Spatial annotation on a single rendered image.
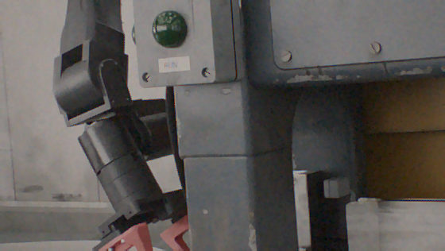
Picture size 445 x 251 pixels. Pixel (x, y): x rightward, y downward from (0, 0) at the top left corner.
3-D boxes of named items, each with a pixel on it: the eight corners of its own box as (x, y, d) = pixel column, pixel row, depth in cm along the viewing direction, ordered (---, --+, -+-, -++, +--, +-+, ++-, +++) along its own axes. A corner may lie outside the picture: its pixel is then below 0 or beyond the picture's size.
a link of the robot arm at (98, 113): (49, 83, 102) (95, 60, 96) (119, 72, 111) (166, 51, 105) (79, 182, 101) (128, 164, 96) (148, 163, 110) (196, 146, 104)
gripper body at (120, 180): (195, 200, 100) (164, 145, 102) (141, 215, 91) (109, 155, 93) (157, 227, 103) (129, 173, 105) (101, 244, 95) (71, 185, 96)
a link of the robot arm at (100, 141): (64, 137, 100) (90, 111, 96) (108, 128, 105) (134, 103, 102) (91, 190, 98) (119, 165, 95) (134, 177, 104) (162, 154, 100)
